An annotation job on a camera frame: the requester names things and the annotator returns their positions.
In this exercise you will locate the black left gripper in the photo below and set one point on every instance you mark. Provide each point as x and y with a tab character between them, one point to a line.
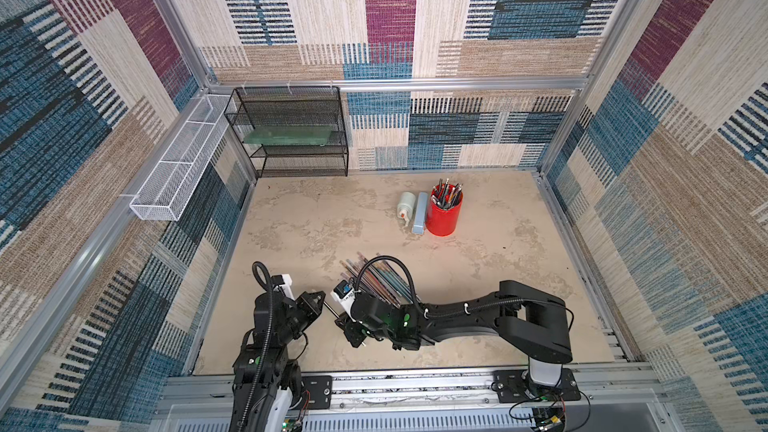
311	311

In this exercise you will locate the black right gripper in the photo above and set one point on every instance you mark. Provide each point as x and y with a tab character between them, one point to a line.
349	321

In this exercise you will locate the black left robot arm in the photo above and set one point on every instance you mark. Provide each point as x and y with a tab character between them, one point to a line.
267	382

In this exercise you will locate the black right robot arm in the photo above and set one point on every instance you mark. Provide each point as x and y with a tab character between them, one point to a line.
533	321

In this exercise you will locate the bundle of capped pencils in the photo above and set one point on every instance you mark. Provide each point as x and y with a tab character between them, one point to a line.
380	280

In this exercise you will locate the pencils in red cup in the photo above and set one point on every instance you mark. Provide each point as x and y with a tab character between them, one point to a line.
446	195

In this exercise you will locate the light blue eraser box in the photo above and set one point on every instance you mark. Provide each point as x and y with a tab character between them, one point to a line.
419	217

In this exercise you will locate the red pencil cup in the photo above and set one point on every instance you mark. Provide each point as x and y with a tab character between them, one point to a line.
442	223

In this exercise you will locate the green board on shelf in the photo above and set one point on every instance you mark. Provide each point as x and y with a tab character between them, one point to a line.
289	135

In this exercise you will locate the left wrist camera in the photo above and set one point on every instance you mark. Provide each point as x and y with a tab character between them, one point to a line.
283	283

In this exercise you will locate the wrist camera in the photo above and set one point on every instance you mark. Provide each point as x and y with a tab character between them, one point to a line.
283	283
344	294

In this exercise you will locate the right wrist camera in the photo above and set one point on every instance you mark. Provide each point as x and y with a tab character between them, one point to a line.
344	294

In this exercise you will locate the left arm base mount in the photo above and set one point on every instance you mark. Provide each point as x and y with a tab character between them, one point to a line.
315	393

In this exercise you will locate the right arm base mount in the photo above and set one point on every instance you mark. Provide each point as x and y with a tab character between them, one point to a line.
515	385

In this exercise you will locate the white wire mesh basket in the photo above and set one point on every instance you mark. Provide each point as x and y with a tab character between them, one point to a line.
166	192

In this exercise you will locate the black wire mesh shelf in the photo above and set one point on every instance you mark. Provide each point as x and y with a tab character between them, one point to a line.
255	107

